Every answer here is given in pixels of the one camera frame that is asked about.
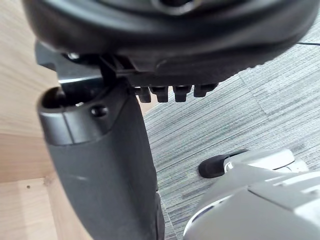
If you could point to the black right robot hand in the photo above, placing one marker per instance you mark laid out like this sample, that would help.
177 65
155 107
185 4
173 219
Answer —
120 175

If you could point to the dark robot foot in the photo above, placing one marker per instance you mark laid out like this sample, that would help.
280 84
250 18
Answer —
211 167

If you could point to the silver robot leg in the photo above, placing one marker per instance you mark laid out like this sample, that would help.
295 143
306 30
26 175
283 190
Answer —
262 205

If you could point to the light wood office cabinet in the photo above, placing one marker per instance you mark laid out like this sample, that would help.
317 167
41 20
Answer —
20 100

